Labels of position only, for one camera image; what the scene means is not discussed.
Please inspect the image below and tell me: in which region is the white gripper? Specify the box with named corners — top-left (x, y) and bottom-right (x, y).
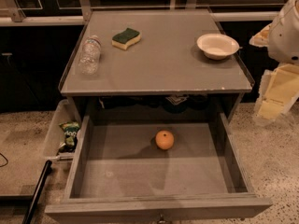
top-left (249, 0), bottom-right (299, 124)

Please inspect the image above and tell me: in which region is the orange fruit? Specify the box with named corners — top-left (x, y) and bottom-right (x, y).
top-left (155, 130), bottom-right (175, 150)

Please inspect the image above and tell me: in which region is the grey cabinet with counter top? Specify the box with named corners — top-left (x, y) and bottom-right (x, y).
top-left (58, 8), bottom-right (256, 123)

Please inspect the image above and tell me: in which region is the open grey top drawer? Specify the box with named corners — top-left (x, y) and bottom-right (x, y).
top-left (46, 113), bottom-right (272, 224)

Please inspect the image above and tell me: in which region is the white bowl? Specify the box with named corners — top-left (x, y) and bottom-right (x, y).
top-left (196, 34), bottom-right (239, 61)

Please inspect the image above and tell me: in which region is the green and yellow sponge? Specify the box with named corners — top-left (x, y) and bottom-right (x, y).
top-left (112, 28), bottom-right (141, 50)

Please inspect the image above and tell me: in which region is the clear plastic water bottle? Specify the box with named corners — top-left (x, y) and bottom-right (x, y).
top-left (78, 35), bottom-right (101, 75)

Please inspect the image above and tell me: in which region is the green snack bag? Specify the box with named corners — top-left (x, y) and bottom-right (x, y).
top-left (58, 121), bottom-right (80, 153)

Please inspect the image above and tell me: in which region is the clear plastic bin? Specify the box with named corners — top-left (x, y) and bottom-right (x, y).
top-left (43, 100), bottom-right (81, 161)

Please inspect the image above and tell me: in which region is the black pole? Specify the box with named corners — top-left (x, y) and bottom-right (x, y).
top-left (22, 160), bottom-right (52, 224)

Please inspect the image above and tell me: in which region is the metal drawer handle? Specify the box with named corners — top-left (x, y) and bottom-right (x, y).
top-left (156, 214), bottom-right (167, 224)

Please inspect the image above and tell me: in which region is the white railing frame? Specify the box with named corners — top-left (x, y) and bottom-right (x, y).
top-left (0, 0), bottom-right (288, 23)

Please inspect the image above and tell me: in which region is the black cable on floor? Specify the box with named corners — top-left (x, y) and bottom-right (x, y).
top-left (0, 152), bottom-right (9, 168)

